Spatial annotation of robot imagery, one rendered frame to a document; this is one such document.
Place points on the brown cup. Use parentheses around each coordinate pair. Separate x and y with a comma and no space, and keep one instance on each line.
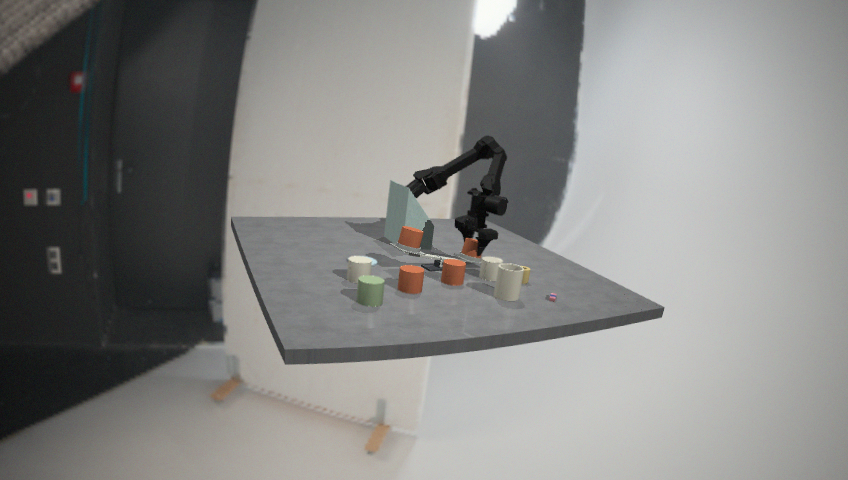
(410,279)
(470,248)
(410,237)
(453,272)

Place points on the green cylinder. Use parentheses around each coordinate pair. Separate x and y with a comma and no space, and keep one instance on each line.
(370,291)

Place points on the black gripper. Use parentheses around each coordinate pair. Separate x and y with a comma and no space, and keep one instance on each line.
(485,235)

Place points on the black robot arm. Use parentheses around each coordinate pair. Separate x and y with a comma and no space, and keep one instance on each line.
(489,200)

